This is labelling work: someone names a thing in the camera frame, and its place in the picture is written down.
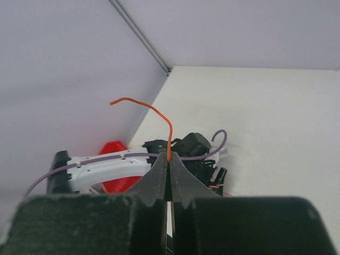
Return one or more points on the left aluminium frame post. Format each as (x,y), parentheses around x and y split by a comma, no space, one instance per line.
(141,35)

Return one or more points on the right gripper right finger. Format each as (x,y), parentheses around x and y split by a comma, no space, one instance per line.
(206,223)

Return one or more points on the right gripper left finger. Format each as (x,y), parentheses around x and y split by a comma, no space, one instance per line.
(133,222)

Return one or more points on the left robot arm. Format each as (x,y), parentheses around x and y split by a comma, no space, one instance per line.
(116,168)

